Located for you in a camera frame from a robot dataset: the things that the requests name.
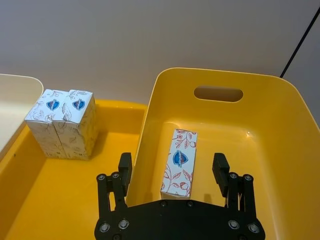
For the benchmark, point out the white box grey floral print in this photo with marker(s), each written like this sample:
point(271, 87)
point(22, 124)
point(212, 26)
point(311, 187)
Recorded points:
point(41, 125)
point(77, 130)

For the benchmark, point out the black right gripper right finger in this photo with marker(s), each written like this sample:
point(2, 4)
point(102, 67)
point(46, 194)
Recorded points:
point(220, 172)

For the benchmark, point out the white plastic bin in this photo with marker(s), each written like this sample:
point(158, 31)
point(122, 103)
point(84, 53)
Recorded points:
point(15, 105)

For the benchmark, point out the shallow yellow plastic tray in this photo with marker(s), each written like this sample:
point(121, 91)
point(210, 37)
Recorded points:
point(62, 200)

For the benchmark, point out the white box red floral print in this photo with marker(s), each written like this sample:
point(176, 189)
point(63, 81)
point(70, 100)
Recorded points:
point(181, 160)

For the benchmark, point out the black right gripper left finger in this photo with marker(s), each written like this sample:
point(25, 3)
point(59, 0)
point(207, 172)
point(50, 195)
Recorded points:
point(124, 175)

